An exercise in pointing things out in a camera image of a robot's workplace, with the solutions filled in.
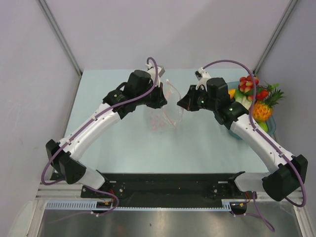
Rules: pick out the green round fruit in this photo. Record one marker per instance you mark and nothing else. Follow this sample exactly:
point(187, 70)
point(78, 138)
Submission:
point(264, 126)

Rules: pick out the right corner aluminium post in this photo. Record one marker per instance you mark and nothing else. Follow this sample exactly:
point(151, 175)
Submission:
point(276, 34)

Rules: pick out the clear zip top bag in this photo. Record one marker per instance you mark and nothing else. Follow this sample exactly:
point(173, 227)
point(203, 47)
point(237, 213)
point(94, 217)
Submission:
point(170, 115)

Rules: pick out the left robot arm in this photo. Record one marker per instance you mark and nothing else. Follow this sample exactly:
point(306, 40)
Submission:
point(142, 88)

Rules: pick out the left corner aluminium post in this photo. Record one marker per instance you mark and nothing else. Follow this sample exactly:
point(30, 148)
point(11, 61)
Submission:
point(48, 14)

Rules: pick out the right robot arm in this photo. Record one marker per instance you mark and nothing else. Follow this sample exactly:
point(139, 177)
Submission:
point(286, 172)

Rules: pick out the yellow toy mango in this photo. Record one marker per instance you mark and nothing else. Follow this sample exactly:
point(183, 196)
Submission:
point(232, 93)

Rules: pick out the white green cabbage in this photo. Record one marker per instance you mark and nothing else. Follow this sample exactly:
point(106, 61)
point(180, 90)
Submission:
point(242, 99)

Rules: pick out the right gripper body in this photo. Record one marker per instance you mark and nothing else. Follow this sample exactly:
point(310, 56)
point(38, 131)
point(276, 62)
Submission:
point(200, 98)

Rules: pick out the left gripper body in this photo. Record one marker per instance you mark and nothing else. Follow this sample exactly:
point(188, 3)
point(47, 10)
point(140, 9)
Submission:
point(151, 98)

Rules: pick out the orange toy pineapple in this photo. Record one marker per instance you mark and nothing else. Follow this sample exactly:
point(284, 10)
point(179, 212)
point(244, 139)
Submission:
point(262, 110)

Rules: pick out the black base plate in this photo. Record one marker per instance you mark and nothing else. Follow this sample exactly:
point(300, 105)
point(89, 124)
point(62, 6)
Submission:
point(174, 190)

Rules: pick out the corner aluminium post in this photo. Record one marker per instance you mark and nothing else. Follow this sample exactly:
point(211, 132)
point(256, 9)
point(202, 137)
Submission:
point(48, 14)
point(276, 34)

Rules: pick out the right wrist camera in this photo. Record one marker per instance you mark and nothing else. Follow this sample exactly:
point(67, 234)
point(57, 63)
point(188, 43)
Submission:
point(203, 76)

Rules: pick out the teal plastic food tray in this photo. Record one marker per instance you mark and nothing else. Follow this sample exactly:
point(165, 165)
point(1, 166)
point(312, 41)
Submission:
point(269, 126)

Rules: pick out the aluminium frame rail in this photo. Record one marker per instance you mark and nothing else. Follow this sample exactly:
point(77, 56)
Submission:
point(59, 191)

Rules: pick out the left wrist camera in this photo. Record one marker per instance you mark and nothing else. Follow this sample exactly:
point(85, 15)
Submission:
point(156, 73)

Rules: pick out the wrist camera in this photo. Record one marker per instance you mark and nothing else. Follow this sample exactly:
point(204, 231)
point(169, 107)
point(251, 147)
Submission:
point(203, 76)
point(156, 73)

